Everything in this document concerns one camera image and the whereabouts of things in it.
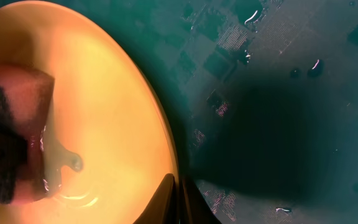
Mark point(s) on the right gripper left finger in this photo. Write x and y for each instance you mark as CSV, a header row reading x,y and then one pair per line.
x,y
162,208

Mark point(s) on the yellow-green plate top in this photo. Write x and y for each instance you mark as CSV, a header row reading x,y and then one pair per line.
x,y
104,110

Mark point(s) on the teal plastic tray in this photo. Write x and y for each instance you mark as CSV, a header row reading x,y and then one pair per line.
x,y
261,98

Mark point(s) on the green scrubbing sponge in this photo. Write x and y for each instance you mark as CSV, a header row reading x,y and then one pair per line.
x,y
25,97

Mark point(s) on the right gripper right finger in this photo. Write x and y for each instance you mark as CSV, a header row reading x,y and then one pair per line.
x,y
193,207

